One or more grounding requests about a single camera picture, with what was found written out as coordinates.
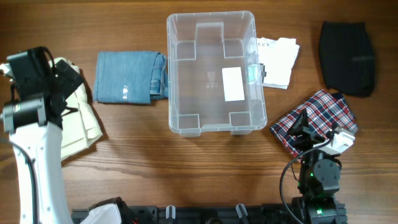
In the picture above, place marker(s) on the plaid folded shirt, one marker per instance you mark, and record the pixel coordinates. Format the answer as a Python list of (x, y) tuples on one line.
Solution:
[(323, 110)]

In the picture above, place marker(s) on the black folded garment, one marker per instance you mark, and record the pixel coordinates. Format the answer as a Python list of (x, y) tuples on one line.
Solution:
[(347, 58)]

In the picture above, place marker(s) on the blue denim jeans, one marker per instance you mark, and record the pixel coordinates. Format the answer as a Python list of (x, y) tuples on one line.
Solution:
[(136, 77)]

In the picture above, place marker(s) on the white folded t-shirt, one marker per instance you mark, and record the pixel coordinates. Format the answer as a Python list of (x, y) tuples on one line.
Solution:
[(278, 58)]

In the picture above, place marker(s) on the cream cloth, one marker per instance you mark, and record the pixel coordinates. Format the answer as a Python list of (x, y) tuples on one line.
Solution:
[(48, 145)]

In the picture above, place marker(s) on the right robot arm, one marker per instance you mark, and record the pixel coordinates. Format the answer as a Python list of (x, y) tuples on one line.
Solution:
[(318, 179)]

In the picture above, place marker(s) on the clear plastic storage container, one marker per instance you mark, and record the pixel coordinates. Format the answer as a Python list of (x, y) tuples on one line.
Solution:
[(199, 46)]

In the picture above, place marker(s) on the white label in container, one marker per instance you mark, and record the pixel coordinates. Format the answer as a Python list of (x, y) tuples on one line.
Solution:
[(233, 84)]

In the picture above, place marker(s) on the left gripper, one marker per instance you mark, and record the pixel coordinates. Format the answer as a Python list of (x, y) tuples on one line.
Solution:
[(70, 78)]

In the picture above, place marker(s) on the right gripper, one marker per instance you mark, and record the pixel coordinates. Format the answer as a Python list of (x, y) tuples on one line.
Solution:
[(298, 129)]

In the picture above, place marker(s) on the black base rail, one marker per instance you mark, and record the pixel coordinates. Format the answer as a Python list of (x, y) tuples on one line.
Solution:
[(267, 213)]

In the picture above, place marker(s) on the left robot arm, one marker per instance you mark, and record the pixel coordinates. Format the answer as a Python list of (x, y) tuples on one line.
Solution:
[(42, 192)]

